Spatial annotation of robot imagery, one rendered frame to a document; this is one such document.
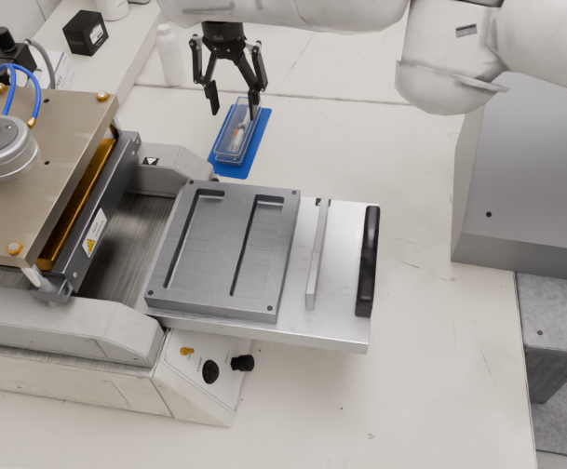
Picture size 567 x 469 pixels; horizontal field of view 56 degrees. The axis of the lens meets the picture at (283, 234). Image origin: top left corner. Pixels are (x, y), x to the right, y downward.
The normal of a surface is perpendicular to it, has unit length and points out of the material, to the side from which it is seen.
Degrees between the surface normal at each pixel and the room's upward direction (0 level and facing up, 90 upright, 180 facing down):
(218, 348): 65
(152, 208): 0
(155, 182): 90
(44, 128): 0
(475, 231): 44
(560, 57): 95
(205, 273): 0
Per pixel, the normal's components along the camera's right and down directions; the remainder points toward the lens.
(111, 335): 0.61, -0.39
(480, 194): -0.18, 0.11
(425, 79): -0.54, 0.40
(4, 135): -0.04, -0.61
